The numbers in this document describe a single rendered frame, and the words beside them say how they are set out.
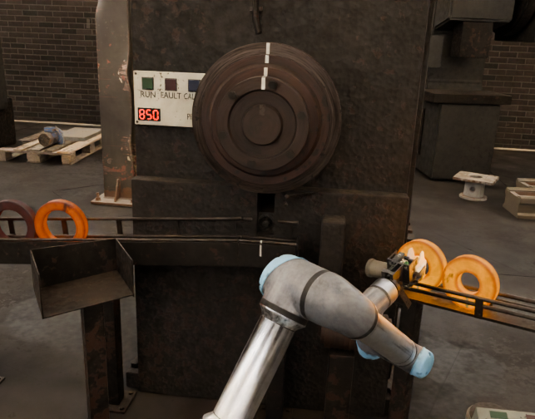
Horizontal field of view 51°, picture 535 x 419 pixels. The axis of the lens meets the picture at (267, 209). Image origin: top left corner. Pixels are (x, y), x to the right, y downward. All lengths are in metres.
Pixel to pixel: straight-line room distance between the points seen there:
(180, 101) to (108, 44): 2.70
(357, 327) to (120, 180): 3.72
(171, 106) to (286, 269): 0.91
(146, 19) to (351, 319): 1.24
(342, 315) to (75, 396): 1.46
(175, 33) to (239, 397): 1.21
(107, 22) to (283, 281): 3.61
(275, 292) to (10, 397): 1.48
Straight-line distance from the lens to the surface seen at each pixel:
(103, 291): 1.80
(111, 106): 4.65
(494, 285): 1.66
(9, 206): 2.16
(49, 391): 2.46
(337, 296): 1.17
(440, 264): 1.71
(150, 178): 2.02
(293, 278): 1.21
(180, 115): 1.95
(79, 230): 2.06
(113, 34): 4.59
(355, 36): 1.88
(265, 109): 1.66
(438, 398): 2.47
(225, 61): 1.77
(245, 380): 1.25
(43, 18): 8.85
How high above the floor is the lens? 1.37
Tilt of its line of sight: 17 degrees down
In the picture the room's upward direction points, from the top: 2 degrees clockwise
